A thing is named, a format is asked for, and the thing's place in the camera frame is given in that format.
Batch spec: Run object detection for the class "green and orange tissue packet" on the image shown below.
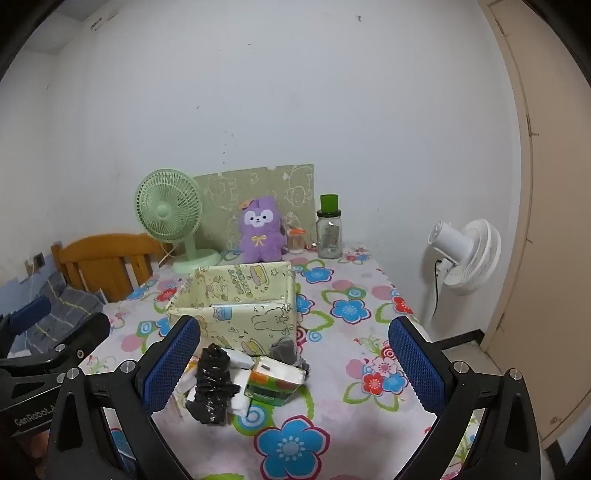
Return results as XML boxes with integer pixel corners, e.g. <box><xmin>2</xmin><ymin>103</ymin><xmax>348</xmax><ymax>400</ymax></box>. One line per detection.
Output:
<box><xmin>243</xmin><ymin>355</ymin><xmax>308</xmax><ymax>407</ymax></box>

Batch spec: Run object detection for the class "purple plush toy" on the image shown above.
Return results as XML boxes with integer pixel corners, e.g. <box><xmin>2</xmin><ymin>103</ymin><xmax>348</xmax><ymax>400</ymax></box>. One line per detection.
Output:
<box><xmin>236</xmin><ymin>196</ymin><xmax>288</xmax><ymax>264</ymax></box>

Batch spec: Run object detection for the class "beige door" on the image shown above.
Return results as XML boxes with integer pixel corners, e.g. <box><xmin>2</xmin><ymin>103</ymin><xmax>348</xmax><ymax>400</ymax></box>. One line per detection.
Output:
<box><xmin>478</xmin><ymin>0</ymin><xmax>591</xmax><ymax>450</ymax></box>

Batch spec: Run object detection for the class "yellow cartoon print storage box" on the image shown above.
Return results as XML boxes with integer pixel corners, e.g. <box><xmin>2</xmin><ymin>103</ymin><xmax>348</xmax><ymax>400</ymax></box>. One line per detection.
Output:
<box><xmin>166</xmin><ymin>261</ymin><xmax>297</xmax><ymax>358</ymax></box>

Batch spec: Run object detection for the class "green desk fan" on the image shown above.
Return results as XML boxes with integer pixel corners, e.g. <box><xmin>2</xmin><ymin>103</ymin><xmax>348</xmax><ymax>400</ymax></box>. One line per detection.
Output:
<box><xmin>135</xmin><ymin>169</ymin><xmax>222</xmax><ymax>277</ymax></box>

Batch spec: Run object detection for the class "black plastic bag roll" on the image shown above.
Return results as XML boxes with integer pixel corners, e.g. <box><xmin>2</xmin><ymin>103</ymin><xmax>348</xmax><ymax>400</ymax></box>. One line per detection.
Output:
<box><xmin>185</xmin><ymin>344</ymin><xmax>245</xmax><ymax>426</ymax></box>

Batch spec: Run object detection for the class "green cartoon print board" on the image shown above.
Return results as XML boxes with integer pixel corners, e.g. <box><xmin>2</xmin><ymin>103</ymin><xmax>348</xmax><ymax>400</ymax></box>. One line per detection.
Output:
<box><xmin>193</xmin><ymin>164</ymin><xmax>315</xmax><ymax>252</ymax></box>

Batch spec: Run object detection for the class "wooden chair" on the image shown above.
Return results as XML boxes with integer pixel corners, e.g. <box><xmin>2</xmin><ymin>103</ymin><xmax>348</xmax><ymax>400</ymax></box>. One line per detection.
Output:
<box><xmin>51</xmin><ymin>233</ymin><xmax>169</xmax><ymax>303</ymax></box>

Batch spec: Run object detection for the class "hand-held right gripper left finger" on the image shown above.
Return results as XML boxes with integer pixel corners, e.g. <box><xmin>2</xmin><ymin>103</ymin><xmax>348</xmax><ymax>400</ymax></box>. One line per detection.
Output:
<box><xmin>46</xmin><ymin>315</ymin><xmax>201</xmax><ymax>480</ymax></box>

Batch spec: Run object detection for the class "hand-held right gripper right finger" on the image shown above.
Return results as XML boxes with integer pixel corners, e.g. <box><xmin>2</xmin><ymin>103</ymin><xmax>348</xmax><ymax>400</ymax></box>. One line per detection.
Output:
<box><xmin>388</xmin><ymin>316</ymin><xmax>543</xmax><ymax>480</ymax></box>

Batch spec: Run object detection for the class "glass jar with green lid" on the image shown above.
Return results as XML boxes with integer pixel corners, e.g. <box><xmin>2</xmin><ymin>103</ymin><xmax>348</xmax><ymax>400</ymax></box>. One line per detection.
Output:
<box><xmin>316</xmin><ymin>194</ymin><xmax>343</xmax><ymax>260</ymax></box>

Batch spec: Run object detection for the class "grey drawstring pouch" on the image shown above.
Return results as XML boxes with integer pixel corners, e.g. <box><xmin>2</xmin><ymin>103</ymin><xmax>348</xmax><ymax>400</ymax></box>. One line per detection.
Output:
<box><xmin>270</xmin><ymin>338</ymin><xmax>311</xmax><ymax>372</ymax></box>

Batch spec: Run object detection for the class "plaid bedding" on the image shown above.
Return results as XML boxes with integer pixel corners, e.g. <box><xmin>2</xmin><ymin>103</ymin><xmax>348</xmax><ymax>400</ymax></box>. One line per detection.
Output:
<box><xmin>0</xmin><ymin>270</ymin><xmax>109</xmax><ymax>358</ymax></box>

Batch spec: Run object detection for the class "white standing fan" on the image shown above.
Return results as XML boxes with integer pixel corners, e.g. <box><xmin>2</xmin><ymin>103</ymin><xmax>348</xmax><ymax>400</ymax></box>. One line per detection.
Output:
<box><xmin>422</xmin><ymin>219</ymin><xmax>502</xmax><ymax>324</ymax></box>

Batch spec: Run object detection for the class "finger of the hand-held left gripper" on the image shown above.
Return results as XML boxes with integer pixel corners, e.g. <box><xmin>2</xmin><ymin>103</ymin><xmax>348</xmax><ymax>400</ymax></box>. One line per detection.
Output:
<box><xmin>0</xmin><ymin>295</ymin><xmax>52</xmax><ymax>356</ymax></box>
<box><xmin>0</xmin><ymin>312</ymin><xmax>112</xmax><ymax>372</ymax></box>

